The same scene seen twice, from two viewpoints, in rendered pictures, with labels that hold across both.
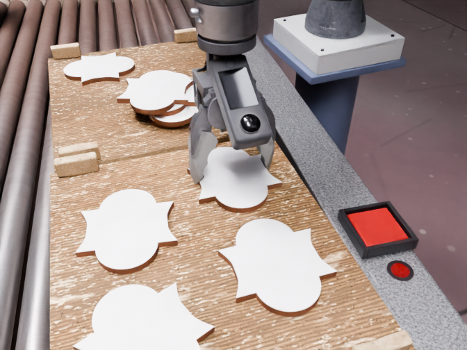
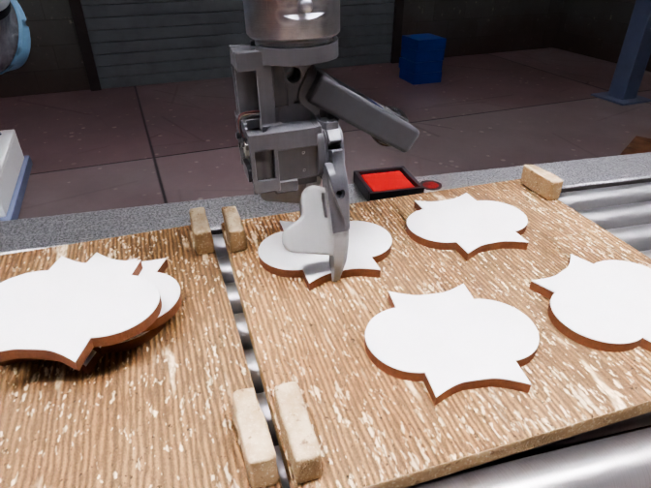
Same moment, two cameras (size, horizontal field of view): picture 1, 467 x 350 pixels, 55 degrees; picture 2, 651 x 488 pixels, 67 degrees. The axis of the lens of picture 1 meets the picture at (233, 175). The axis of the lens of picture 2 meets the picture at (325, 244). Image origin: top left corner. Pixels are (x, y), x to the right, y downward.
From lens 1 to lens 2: 0.68 m
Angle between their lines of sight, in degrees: 70
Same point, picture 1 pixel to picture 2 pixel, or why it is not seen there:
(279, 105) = (121, 226)
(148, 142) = (209, 344)
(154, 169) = (296, 327)
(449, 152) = not seen: outside the picture
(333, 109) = not seen: hidden behind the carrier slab
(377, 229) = (392, 181)
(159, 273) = (515, 303)
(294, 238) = (432, 208)
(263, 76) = (14, 237)
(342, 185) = not seen: hidden behind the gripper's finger
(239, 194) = (367, 238)
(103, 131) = (138, 426)
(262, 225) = (418, 225)
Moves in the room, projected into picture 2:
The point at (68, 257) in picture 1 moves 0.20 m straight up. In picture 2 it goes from (532, 405) to (623, 129)
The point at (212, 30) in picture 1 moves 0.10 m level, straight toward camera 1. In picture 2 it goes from (335, 20) to (465, 19)
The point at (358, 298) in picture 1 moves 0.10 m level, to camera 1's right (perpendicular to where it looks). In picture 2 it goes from (485, 193) to (466, 162)
